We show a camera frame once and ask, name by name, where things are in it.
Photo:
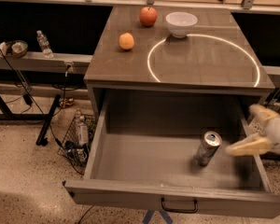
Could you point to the white bowl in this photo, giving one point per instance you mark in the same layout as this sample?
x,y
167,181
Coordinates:
x,y
180,24

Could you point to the small bowl with items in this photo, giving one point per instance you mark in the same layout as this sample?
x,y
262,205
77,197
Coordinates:
x,y
13,49

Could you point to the silver redbull can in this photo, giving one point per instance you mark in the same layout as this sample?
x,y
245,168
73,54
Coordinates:
x,y
210,142

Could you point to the plastic bottle in basket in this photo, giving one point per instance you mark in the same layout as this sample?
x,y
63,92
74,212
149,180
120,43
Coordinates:
x,y
81,128

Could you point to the blue tape cross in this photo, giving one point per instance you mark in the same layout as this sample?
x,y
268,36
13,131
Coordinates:
x,y
153,215

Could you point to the orange fruit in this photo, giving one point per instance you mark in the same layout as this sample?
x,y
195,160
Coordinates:
x,y
126,41

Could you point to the black table leg frame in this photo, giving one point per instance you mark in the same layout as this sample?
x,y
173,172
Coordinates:
x,y
8,115

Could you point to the black drawer handle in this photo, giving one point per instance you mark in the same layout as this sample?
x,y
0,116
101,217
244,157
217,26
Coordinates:
x,y
179,206

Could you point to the grey cabinet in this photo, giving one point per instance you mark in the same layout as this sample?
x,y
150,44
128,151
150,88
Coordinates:
x,y
210,73

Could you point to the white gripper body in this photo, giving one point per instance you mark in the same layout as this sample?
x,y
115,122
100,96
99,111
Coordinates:
x,y
272,129

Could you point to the red apple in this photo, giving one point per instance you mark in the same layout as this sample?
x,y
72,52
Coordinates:
x,y
148,16

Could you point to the clear water bottle on ledge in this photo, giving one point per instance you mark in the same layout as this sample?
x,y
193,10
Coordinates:
x,y
44,44

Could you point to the wire basket on floor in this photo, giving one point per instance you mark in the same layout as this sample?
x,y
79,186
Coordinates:
x,y
71,148

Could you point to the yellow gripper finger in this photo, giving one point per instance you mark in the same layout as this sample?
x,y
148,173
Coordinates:
x,y
262,113
254,144

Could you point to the grey open top drawer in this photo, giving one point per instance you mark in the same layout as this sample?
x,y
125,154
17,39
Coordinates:
x,y
134,162

